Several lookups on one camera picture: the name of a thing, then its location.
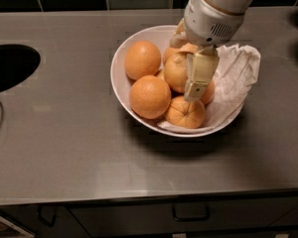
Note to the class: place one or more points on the white crumpled paper liner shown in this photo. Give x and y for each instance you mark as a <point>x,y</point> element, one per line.
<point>237,72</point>

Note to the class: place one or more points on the black left cabinet handle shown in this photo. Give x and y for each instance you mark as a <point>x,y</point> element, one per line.
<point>47,215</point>

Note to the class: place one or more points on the white ceramic bowl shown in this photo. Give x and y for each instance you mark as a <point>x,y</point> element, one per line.
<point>121,83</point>

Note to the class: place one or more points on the black round object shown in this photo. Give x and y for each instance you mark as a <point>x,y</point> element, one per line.
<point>17,63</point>

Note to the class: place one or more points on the upper left orange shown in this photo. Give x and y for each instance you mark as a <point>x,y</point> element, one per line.
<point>142,58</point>

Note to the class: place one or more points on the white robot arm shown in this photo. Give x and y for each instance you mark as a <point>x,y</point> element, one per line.
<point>233,6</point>

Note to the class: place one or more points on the lower left orange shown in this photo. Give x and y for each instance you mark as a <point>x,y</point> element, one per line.
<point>150,97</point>

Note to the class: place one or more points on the back orange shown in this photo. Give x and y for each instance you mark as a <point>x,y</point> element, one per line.
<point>185,48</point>

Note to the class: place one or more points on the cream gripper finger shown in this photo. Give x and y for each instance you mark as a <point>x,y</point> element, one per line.
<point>179,37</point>
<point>201,67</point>

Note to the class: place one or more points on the right hidden orange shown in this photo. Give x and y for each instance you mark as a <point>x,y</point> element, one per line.
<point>209,93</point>

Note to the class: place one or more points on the grey cabinet drawer front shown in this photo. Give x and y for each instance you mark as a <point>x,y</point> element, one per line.
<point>128,220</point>

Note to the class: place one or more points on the small middle orange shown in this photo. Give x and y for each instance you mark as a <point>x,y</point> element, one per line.
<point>160,74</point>

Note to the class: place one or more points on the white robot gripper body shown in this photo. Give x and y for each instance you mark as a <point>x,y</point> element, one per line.
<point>207,23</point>

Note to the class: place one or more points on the yellowish orange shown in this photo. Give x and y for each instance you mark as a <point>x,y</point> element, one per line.
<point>175,72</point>

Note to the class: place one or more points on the bottom front orange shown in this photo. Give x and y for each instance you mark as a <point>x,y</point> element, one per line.
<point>190,115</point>

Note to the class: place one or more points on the black drawer handle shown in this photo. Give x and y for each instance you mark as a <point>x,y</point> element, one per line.
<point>187,212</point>

